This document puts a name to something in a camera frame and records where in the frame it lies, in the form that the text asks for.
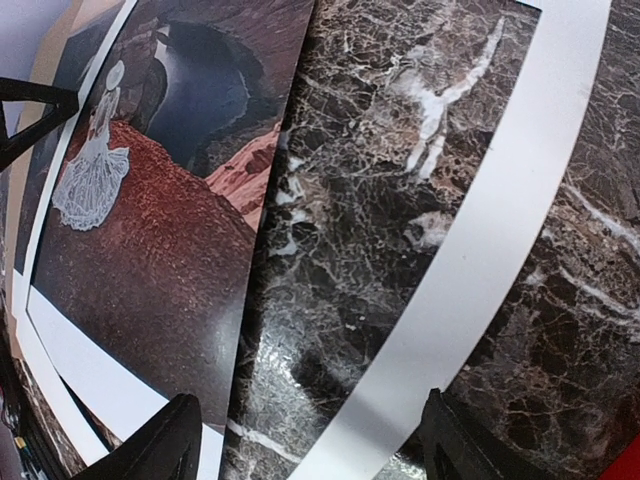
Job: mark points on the red wooden picture frame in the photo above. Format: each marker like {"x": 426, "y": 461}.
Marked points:
{"x": 626, "y": 466}

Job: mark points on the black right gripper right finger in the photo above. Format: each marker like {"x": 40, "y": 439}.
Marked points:
{"x": 457, "y": 446}

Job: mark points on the canyon photo print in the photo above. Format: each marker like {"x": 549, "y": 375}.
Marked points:
{"x": 139, "y": 215}

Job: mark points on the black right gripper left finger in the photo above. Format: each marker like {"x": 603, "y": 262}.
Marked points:
{"x": 166, "y": 447}

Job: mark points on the white photo mat board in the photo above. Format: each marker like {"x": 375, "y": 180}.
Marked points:
{"x": 478, "y": 261}

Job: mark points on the brown cardboard backing board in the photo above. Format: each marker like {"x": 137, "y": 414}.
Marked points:
{"x": 33, "y": 35}

